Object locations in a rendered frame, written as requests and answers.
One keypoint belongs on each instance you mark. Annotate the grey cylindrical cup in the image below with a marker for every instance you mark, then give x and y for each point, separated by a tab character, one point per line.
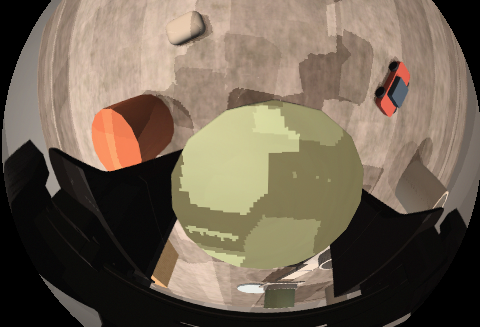
419	190
330	298

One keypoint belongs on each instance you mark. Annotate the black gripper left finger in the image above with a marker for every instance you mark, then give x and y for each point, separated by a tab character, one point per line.
134	203

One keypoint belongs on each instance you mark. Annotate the red toy car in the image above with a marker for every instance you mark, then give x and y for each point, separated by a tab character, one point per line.
392	94

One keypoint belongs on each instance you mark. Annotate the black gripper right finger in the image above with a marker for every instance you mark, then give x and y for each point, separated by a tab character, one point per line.
374	237

